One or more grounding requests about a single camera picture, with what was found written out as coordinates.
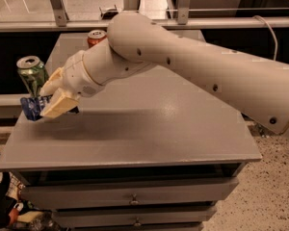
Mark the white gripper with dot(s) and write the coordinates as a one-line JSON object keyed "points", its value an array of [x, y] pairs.
{"points": [[76, 75]]}

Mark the grey drawer cabinet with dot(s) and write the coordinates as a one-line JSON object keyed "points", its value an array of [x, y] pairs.
{"points": [[151, 127]]}

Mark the grey drawer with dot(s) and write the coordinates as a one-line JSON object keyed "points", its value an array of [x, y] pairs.
{"points": [[127, 216], [120, 194]]}

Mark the upper grey drawer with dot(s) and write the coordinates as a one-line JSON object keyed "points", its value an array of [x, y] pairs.
{"points": [[120, 194]]}

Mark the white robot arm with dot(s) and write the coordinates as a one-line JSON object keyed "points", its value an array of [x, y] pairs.
{"points": [[256, 87]]}

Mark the lower drawer knob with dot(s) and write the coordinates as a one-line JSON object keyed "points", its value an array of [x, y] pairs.
{"points": [[137, 223]]}

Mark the blue rxbar blueberry wrapper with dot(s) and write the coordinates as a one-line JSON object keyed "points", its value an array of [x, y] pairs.
{"points": [[32, 107]]}

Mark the drawer knob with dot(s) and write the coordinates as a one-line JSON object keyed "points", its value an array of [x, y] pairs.
{"points": [[137, 223], [134, 201]]}

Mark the lower grey drawer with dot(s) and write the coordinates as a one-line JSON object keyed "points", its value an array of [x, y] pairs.
{"points": [[127, 216]]}

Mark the upper drawer knob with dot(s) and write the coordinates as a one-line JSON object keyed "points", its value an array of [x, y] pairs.
{"points": [[134, 201]]}

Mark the metal railing frame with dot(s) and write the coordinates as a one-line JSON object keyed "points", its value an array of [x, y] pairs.
{"points": [[83, 15]]}

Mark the clutter pile on floor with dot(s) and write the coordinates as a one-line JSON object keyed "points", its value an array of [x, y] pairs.
{"points": [[12, 210]]}

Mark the green soda can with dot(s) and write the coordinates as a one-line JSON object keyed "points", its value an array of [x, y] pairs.
{"points": [[33, 74]]}

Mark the red coca-cola can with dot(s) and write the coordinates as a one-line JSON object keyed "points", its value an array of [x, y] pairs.
{"points": [[95, 36]]}

